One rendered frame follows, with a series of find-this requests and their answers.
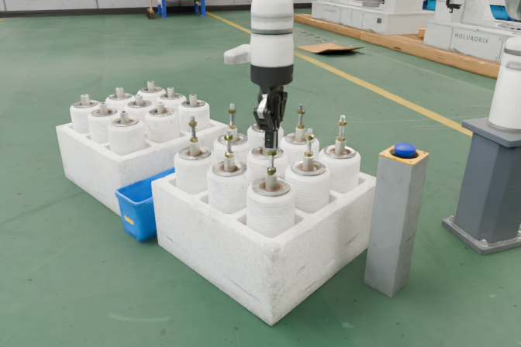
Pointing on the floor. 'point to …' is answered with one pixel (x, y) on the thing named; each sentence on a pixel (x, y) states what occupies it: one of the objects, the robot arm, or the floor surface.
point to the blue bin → (139, 207)
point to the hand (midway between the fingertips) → (270, 139)
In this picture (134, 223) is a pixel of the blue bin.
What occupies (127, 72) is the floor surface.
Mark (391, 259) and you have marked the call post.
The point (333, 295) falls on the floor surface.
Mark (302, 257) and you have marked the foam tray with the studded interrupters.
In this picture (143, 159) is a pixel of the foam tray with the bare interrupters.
